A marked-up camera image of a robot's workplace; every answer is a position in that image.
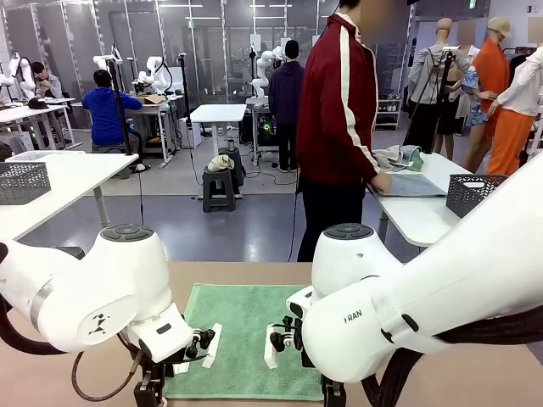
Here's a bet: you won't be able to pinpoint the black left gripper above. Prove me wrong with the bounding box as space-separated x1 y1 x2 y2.
133 359 167 407

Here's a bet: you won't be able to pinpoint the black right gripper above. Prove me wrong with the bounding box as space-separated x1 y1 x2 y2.
320 374 348 407

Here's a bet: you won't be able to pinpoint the light grey terry towel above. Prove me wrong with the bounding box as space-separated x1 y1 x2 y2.
372 170 447 199

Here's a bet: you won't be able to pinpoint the grey plastic mesh basket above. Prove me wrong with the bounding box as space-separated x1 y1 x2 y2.
0 162 52 207
445 173 509 220

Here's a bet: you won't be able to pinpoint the white terry towel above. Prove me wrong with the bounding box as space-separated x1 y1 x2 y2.
372 144 417 173

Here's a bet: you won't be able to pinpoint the person's right forearm red sleeve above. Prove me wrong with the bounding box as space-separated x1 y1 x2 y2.
345 126 382 184

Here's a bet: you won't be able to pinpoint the person's right hand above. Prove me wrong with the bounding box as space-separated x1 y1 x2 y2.
367 171 394 195

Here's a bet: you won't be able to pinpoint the grey plastic step stool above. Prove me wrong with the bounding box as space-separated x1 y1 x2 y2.
202 165 238 213

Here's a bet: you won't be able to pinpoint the beige cloth bundle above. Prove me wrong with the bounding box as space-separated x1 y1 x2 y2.
206 153 236 174

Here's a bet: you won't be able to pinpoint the black round stool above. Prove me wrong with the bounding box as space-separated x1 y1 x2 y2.
218 146 247 187

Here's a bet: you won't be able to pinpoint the computer tower with coloured lights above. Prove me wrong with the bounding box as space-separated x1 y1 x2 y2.
253 112 282 149

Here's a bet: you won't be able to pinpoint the person in blue jacket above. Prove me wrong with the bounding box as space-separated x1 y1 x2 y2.
81 70 143 150

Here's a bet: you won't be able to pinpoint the white robot workbench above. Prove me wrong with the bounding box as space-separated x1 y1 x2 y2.
126 95 184 169

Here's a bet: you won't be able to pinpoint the white shoe shelf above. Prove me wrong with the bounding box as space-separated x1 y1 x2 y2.
375 98 403 131

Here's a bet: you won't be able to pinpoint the black tripod stand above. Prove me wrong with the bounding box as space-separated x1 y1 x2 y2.
105 57 150 173

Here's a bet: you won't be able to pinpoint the white height-adjustable desk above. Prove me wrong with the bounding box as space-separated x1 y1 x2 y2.
189 103 248 200

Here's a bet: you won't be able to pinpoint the person in red track jacket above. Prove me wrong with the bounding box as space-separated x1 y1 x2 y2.
295 0 394 263

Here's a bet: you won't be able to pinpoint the white long desk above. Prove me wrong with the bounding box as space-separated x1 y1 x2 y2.
0 103 76 150

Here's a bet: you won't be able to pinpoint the black pole stand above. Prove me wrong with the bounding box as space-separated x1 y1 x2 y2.
177 53 193 128

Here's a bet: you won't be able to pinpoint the person in navy hoodie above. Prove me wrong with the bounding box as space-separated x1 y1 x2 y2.
267 40 305 173

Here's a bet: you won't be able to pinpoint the mannequin white top orange trousers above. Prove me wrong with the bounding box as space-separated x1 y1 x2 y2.
485 42 543 177

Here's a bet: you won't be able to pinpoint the seated person in grey top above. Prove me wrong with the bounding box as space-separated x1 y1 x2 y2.
31 61 65 99

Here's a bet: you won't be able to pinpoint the mannequin in blue floral dress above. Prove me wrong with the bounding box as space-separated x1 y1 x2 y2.
449 19 489 137

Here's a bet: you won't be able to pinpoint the mannequin in grey hoodie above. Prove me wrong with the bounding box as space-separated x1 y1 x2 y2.
406 17 473 149

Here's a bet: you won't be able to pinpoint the mannequin orange shirt tan cap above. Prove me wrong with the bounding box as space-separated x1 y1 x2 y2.
462 16 517 173

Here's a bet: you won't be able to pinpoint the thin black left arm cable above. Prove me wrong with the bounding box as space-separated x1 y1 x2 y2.
71 338 143 402

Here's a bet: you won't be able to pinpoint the black left arm cable sleeve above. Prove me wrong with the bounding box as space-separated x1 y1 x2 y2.
0 292 67 355

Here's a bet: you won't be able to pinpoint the black arm cable sleeve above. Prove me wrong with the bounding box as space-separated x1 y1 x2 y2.
0 292 67 355
360 317 543 407

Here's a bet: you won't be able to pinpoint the black right arm cable sleeve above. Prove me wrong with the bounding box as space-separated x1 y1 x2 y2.
360 317 543 407

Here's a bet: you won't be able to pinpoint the black tripod with white camera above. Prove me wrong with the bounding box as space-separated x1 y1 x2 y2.
400 45 462 152

